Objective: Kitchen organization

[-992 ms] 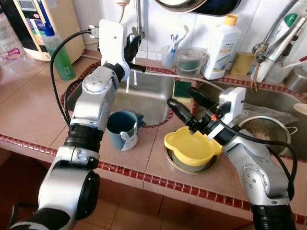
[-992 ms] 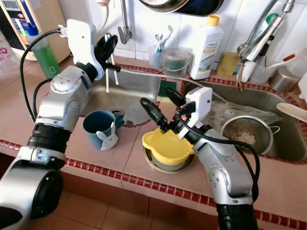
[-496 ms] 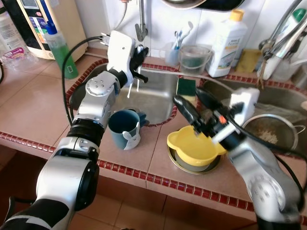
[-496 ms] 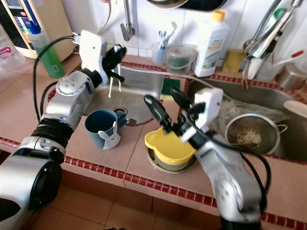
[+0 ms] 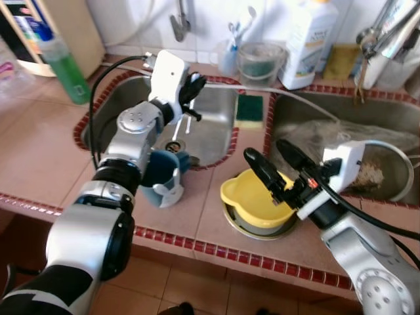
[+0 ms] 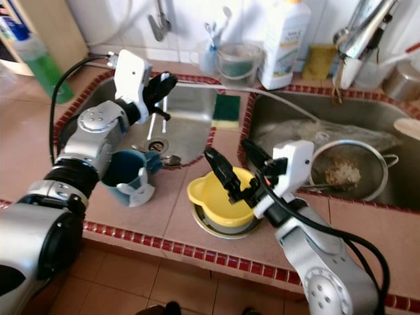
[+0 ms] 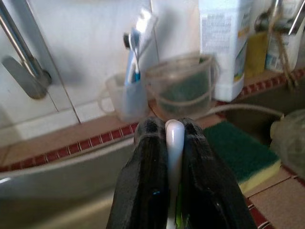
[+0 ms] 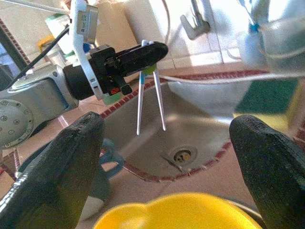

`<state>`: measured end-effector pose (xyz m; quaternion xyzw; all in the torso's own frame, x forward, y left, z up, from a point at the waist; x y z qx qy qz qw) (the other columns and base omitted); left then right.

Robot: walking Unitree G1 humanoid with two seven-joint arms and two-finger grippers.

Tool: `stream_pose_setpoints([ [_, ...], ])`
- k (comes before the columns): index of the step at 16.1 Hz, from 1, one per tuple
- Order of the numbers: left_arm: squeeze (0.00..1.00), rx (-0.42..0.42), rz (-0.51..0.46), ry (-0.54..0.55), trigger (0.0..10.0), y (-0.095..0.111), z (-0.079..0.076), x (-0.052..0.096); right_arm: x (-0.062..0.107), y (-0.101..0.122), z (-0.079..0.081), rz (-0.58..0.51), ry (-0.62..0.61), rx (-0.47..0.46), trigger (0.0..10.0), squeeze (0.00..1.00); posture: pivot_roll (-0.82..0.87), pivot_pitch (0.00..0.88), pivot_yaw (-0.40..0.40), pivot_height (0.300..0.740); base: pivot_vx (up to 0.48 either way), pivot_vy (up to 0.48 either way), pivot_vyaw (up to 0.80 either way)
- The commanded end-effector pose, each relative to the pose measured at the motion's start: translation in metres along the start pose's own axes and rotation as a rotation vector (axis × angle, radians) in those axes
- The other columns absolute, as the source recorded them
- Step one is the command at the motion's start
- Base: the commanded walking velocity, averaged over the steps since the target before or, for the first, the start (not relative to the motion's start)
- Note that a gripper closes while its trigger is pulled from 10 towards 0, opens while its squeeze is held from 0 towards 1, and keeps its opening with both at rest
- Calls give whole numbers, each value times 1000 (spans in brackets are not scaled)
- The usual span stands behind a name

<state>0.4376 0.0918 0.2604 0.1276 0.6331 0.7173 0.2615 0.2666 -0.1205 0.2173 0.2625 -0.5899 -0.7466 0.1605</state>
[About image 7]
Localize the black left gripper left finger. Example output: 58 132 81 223
108 116 170 229

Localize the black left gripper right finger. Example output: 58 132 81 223
181 117 257 229

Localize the green yellow scrub sponge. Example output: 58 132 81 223
202 120 282 191

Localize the steel sink basin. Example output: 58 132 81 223
225 93 305 150
0 135 143 229

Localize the green scouring pad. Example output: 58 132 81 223
157 71 212 113

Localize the clear plastic bag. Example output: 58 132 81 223
269 108 305 177

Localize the blue white toothbrush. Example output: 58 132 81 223
122 33 142 83

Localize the clear plastic pail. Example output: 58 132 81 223
145 54 221 120

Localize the plain yellow sponge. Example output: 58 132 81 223
244 32 269 78

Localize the white detergent bottle yellow cap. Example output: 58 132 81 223
199 0 253 102

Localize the white blue toothpaste tube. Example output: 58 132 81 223
124 8 159 84

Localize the chrome pull-out faucet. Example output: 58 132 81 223
254 0 305 35

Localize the clear plastic handled cup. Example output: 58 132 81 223
99 73 150 121

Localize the brown string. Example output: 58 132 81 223
269 0 298 92

